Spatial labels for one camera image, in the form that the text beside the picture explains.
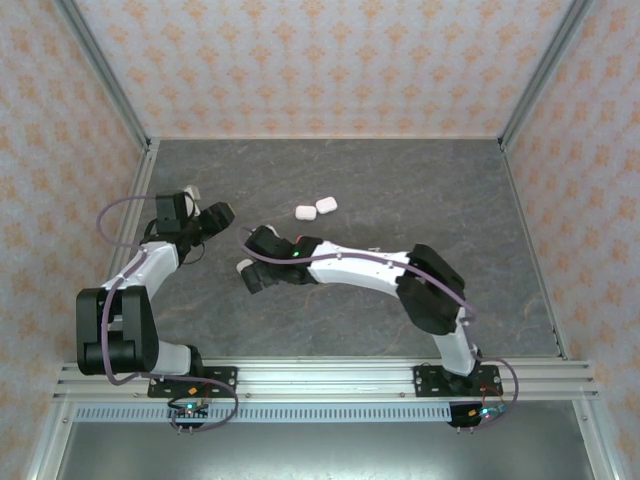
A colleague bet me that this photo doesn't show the aluminium table edge extrusion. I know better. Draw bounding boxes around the aluminium table edge extrusion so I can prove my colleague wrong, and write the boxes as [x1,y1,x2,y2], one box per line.
[498,139,571,362]
[78,139,161,362]

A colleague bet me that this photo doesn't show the small circuit board with LEDs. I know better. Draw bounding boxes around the small circuit board with LEDs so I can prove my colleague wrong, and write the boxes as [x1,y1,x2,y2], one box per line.
[448,402,507,431]
[167,397,211,434]

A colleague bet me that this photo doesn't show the long aluminium mounting rail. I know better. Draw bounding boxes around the long aluminium mounting rail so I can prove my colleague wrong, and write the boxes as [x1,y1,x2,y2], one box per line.
[52,356,600,402]

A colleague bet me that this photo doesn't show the grey metal plate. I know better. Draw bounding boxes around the grey metal plate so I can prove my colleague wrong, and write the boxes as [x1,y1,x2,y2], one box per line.
[59,422,599,480]

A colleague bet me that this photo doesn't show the grey slotted cable tray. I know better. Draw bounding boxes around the grey slotted cable tray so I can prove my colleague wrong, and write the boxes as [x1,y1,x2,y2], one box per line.
[74,403,454,425]

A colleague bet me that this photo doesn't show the aluminium frame post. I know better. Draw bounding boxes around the aluminium frame post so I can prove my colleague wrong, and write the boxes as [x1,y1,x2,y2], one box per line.
[24,402,76,480]
[572,399,621,480]
[53,0,154,151]
[497,0,597,151]

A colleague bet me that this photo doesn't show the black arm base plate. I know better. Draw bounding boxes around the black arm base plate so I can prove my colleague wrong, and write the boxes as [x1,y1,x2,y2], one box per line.
[412,364,502,400]
[148,366,240,400]

